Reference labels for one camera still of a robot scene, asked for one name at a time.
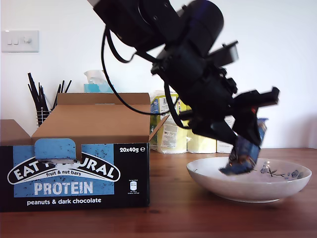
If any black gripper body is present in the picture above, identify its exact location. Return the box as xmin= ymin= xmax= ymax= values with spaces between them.
xmin=173 ymin=65 xmax=280 ymax=133

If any blue protein snack bar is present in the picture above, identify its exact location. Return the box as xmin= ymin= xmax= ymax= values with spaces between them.
xmin=217 ymin=118 xmax=269 ymax=176

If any Eat Natural carton box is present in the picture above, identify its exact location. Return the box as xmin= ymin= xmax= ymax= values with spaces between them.
xmin=0 ymin=93 xmax=170 ymax=213

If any small white printed carton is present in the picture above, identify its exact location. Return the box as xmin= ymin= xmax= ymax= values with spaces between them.
xmin=216 ymin=115 xmax=236 ymax=153

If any white floral ceramic plate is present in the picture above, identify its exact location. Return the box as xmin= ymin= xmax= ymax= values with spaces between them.
xmin=186 ymin=157 xmax=312 ymax=203

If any teal tissue box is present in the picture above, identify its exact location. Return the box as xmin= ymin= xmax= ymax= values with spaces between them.
xmin=83 ymin=83 xmax=115 ymax=94

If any yellow paper towel pack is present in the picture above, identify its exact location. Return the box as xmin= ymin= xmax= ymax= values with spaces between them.
xmin=150 ymin=89 xmax=217 ymax=154

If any white tissue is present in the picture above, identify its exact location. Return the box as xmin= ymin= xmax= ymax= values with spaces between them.
xmin=83 ymin=69 xmax=109 ymax=85

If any black cable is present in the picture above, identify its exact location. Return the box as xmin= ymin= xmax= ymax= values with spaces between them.
xmin=163 ymin=83 xmax=193 ymax=129
xmin=107 ymin=31 xmax=137 ymax=64
xmin=100 ymin=26 xmax=170 ymax=116

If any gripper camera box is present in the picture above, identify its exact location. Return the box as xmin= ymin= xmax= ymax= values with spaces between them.
xmin=207 ymin=41 xmax=240 ymax=69

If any wire stick holder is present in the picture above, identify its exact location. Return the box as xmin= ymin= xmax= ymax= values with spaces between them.
xmin=36 ymin=109 xmax=53 ymax=128

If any white wall light switch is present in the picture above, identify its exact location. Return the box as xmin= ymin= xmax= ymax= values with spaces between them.
xmin=1 ymin=30 xmax=40 ymax=53

